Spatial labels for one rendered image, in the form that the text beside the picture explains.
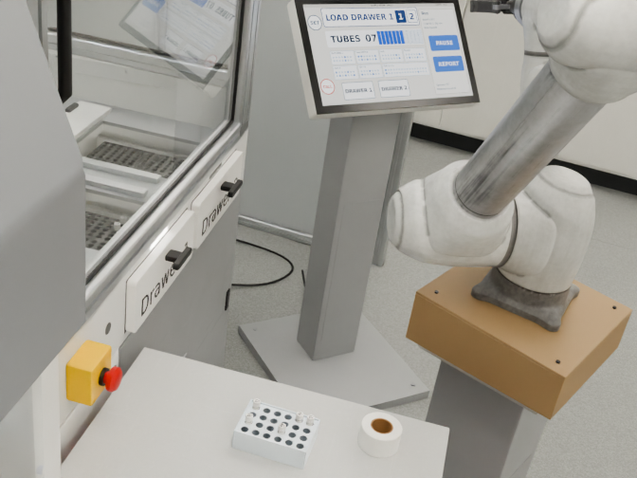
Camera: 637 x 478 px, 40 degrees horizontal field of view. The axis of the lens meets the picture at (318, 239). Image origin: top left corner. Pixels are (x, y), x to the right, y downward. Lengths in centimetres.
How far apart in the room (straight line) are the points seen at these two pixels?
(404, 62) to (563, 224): 89
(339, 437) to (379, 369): 135
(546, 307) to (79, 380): 88
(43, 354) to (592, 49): 74
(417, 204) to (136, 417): 61
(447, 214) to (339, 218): 105
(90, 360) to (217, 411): 26
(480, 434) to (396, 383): 96
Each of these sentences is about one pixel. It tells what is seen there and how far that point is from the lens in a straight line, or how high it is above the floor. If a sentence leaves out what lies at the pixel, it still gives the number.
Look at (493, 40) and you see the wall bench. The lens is 437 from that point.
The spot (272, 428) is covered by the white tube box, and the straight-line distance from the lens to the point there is 146.
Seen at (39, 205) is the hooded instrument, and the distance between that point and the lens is 59.
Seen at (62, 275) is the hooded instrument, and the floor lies 143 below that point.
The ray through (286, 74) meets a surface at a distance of 328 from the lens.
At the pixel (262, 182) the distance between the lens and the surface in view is 348.
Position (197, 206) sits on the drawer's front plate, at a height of 92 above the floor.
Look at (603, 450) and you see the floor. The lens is 289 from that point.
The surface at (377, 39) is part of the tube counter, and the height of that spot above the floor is 111.
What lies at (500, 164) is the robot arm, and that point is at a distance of 138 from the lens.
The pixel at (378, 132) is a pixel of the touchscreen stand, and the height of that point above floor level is 84.
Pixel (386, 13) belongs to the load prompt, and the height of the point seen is 116.
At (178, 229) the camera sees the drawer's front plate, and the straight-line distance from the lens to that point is 168.
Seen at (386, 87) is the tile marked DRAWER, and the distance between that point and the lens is 232.
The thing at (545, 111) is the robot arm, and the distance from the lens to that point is 126.
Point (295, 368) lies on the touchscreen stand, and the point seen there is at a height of 4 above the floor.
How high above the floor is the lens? 179
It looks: 30 degrees down
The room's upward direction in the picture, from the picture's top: 9 degrees clockwise
